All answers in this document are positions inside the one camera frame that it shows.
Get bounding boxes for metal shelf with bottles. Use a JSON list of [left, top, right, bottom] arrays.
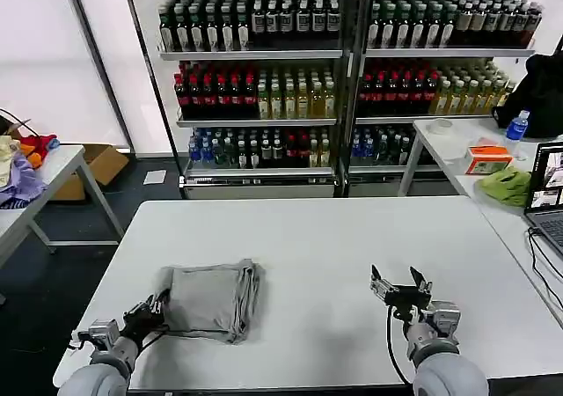
[[121, 0, 355, 201], [347, 0, 543, 197]]

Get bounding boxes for open laptop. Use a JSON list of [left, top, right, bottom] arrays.
[[523, 140, 563, 257]]

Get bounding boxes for small open cardboard box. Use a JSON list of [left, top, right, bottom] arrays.
[[0, 116, 33, 141]]

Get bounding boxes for black laptop cable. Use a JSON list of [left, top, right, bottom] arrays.
[[525, 226, 563, 314]]

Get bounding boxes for beige cloth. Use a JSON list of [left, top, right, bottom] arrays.
[[0, 135, 22, 191]]

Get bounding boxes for red orange cloth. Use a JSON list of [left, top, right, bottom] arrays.
[[17, 133, 62, 169]]

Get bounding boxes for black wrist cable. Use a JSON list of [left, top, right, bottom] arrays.
[[139, 324, 171, 348], [385, 304, 418, 385]]

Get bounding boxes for grey printed t-shirt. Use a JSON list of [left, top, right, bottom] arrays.
[[150, 258, 267, 346]]

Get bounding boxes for black backpack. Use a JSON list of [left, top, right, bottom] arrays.
[[489, 52, 563, 139]]

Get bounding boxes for white tape roll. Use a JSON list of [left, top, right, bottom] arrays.
[[425, 117, 455, 135]]

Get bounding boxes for orange tissue box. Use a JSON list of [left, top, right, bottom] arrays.
[[465, 144, 515, 176]]

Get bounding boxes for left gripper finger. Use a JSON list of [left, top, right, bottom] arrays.
[[139, 294, 161, 315], [154, 288, 173, 312]]

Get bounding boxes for brown cardboard box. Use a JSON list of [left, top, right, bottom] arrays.
[[47, 143, 130, 202]]

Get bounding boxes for blue capped water bottle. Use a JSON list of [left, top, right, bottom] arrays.
[[503, 109, 530, 162]]

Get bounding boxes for green cloth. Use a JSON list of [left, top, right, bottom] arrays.
[[478, 166, 533, 208]]

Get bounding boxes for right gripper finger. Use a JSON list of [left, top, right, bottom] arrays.
[[369, 263, 396, 303], [408, 265, 434, 297]]

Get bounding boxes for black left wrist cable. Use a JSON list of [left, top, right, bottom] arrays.
[[139, 324, 171, 348]]

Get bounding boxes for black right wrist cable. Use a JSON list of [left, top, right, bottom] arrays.
[[385, 304, 418, 385]]

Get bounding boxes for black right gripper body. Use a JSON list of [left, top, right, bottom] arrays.
[[384, 283, 433, 323]]

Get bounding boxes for purple cloth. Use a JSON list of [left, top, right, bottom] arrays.
[[0, 150, 48, 210]]

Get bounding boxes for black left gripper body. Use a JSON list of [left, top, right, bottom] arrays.
[[121, 300, 167, 341]]

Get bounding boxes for white side table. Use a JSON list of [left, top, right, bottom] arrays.
[[452, 173, 563, 325], [397, 117, 543, 197], [0, 144, 126, 270]]

